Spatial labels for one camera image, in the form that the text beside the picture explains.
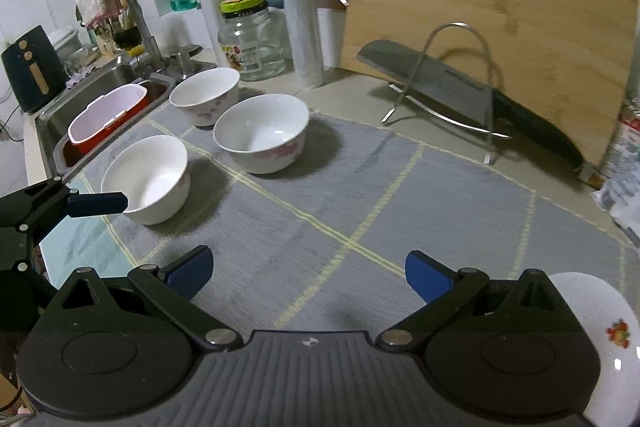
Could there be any glass jar with green lid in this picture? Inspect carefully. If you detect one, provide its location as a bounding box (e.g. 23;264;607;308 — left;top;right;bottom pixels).
217;0;287;82

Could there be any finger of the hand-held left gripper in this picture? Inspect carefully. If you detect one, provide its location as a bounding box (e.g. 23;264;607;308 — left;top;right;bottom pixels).
0;234;60;310
0;179;129;234

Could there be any printed plastic bag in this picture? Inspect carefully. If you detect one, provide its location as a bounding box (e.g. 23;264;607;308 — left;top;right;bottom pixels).
592;102;640;248

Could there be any white plastic container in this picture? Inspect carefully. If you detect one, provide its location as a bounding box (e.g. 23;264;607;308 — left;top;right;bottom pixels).
52;28;81;58

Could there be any steel faucet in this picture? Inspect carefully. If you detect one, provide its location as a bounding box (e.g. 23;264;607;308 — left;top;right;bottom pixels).
102;0;168;72

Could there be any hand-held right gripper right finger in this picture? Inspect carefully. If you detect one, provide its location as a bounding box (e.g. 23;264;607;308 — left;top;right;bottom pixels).
375;248;577;354

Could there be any white bowl pink flower print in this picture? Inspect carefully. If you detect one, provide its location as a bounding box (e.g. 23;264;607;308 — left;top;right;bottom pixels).
169;67;241;128
212;93;311;174

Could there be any stainless steel sink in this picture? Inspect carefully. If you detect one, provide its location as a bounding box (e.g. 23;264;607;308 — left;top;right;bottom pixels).
35;49;221;180

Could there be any black utensil holder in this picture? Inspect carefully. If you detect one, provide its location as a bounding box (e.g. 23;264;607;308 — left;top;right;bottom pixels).
114;24;143;52

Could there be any steel sink knob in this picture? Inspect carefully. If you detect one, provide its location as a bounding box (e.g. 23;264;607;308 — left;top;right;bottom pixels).
167;47;201;72

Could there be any dark blue air fryer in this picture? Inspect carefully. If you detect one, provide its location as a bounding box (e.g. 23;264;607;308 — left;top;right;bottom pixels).
1;25;68;115

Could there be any steel cleaver with black handle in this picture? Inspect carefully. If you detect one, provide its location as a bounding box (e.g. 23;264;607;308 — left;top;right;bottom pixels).
356;39;586;170

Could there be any white bowl faint flower print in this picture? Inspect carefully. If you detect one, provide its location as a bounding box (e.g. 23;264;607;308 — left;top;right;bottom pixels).
101;134;191;226

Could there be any pink and white cloth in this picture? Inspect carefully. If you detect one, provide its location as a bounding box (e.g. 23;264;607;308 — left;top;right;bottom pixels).
76;0;126;28

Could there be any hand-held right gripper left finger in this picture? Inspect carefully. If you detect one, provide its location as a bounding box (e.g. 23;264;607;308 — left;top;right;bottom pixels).
47;244;246;354

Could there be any steel wire knife rack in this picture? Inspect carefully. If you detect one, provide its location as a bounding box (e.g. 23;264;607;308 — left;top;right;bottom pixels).
380;22;513;165

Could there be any grey checked mat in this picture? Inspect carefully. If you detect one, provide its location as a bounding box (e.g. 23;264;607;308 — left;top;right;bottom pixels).
37;99;640;343

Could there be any white fruit print plate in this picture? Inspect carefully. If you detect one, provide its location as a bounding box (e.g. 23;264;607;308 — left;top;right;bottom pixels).
547;272;640;427

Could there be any red and white basin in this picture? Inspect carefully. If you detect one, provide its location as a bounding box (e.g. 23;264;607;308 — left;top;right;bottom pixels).
67;83;150;155

